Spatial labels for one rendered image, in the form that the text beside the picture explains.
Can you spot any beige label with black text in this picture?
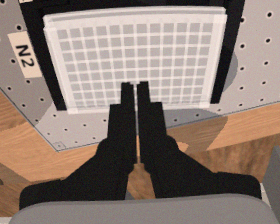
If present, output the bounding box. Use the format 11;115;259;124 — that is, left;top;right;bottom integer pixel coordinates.
7;30;43;78

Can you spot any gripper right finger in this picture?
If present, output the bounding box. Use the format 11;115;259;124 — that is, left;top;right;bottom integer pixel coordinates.
136;81;262;200

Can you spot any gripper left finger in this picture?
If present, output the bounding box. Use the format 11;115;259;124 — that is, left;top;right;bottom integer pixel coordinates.
19;82;137;210

